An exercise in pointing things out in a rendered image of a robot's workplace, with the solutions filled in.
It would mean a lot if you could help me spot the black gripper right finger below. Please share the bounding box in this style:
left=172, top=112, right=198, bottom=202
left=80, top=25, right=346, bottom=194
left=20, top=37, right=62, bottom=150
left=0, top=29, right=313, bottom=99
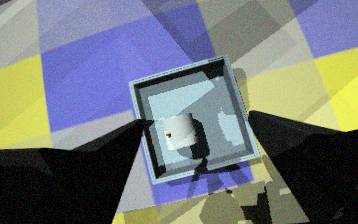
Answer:
left=248, top=110, right=358, bottom=222

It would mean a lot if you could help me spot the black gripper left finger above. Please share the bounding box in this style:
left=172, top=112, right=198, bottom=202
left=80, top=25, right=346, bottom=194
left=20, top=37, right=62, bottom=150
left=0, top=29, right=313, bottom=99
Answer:
left=0, top=119, right=143, bottom=224

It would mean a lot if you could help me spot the light blue square tray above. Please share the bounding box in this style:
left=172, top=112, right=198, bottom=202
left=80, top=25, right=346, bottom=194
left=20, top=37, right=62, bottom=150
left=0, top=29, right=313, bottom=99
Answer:
left=129, top=54, right=260, bottom=185

